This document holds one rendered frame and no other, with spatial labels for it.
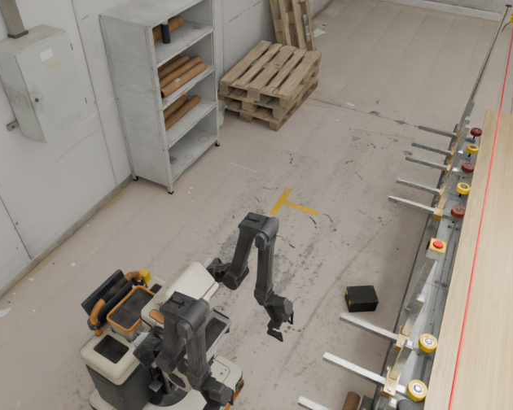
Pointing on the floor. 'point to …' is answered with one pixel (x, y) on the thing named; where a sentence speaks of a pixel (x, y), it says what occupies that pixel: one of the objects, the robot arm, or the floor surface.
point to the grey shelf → (133, 98)
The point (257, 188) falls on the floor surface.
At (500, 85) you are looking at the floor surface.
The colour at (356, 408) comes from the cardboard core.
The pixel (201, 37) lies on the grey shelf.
